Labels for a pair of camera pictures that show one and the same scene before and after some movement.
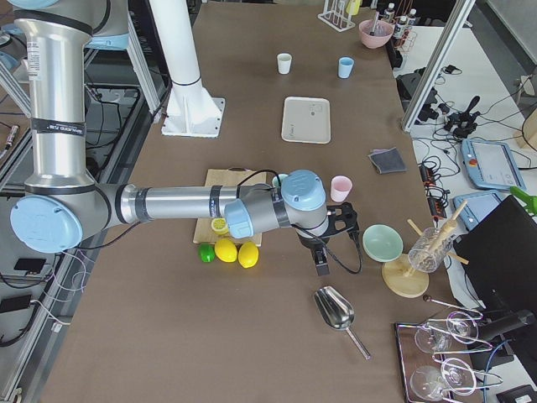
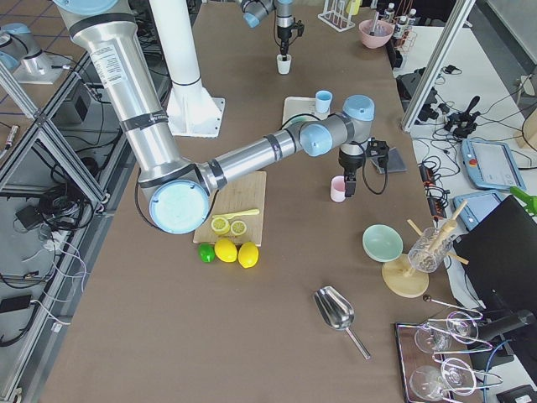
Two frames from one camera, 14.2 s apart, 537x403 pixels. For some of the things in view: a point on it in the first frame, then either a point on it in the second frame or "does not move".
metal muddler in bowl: [372, 34] does not move
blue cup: [345, 66] -> [323, 101]
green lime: [207, 252] does not move
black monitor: [500, 254] does not move
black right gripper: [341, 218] -> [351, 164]
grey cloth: [388, 160] does not move
